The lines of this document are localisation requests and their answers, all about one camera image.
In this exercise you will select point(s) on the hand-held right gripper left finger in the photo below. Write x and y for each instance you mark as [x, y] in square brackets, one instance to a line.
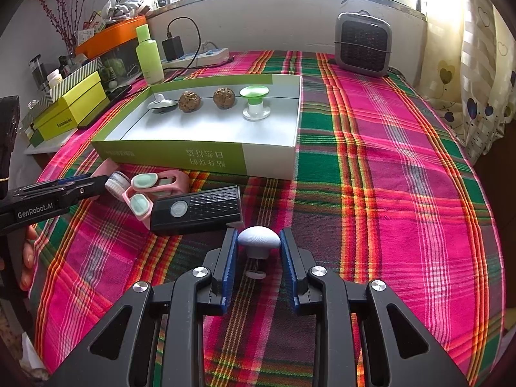
[229, 270]

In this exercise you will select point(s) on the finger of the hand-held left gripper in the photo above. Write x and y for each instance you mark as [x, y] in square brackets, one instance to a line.
[94, 187]
[72, 178]

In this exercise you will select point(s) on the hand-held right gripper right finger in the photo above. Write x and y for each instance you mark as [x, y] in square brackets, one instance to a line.
[288, 266]

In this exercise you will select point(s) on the white round jar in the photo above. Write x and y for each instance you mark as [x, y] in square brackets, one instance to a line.
[117, 184]

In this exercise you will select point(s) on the white mushroom figure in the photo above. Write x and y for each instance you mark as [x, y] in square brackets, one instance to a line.
[258, 238]

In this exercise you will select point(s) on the black rectangular speaker device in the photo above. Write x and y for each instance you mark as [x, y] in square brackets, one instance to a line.
[193, 209]

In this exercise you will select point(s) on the white round panda toy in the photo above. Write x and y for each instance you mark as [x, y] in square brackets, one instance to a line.
[161, 104]

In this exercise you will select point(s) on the green and white cardboard box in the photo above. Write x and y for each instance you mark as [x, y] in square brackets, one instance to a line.
[193, 129]

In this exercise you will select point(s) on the brown walnut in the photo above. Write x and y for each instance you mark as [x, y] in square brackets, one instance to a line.
[224, 97]
[189, 101]

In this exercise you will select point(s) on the green white plastic spool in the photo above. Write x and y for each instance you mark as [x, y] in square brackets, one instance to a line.
[254, 92]

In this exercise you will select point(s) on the person's left hand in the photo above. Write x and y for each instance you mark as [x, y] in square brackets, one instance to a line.
[28, 258]

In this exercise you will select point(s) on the yellow-green cardboard box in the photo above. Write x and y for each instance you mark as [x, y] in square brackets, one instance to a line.
[68, 105]

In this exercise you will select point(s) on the black smartphone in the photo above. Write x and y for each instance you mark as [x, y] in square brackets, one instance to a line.
[117, 94]

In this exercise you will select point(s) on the green white striped box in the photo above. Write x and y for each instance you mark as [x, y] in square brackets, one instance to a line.
[80, 71]

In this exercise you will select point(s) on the dark glass jar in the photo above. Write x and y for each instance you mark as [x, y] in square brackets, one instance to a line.
[38, 70]

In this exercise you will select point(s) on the glass tank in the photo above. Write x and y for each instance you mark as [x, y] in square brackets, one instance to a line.
[121, 56]

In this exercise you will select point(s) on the light green bottle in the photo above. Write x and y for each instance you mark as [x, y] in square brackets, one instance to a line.
[149, 56]

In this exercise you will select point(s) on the orange tray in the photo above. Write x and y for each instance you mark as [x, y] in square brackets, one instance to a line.
[113, 34]

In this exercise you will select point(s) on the red flower branches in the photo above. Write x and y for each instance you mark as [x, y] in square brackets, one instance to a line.
[60, 20]

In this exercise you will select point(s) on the black charger plug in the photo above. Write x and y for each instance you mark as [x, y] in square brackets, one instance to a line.
[173, 47]

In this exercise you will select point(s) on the white power strip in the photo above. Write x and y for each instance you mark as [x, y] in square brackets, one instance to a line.
[213, 54]

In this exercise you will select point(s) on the white patterned bag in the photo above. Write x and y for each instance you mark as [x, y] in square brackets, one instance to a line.
[121, 6]

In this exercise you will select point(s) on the small grey heater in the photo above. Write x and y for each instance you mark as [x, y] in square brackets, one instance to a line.
[365, 44]

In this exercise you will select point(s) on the cream curtain with hearts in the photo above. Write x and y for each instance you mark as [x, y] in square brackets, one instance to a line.
[475, 48]

